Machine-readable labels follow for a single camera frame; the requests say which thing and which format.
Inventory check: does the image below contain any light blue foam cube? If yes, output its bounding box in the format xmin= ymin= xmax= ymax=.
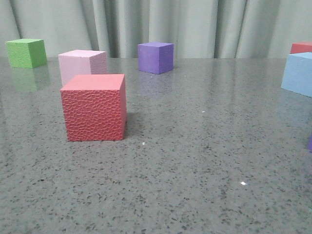
xmin=281 ymin=52 xmax=312 ymax=97

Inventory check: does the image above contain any red textured foam cube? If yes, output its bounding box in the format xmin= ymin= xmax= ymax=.
xmin=60 ymin=74 xmax=127 ymax=141

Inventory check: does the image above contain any pink foam cube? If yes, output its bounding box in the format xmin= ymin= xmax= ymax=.
xmin=58 ymin=50 xmax=108 ymax=86

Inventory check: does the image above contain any grey-green curtain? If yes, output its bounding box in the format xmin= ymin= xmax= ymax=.
xmin=0 ymin=0 xmax=312 ymax=58

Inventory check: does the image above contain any green foam cube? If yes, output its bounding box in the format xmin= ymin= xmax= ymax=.
xmin=5 ymin=39 xmax=47 ymax=68

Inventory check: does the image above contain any purple foam cube near edge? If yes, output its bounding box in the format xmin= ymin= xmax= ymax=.
xmin=308 ymin=136 xmax=312 ymax=152

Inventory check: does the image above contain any red foam cube far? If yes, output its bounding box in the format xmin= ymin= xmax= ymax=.
xmin=290 ymin=41 xmax=312 ymax=54

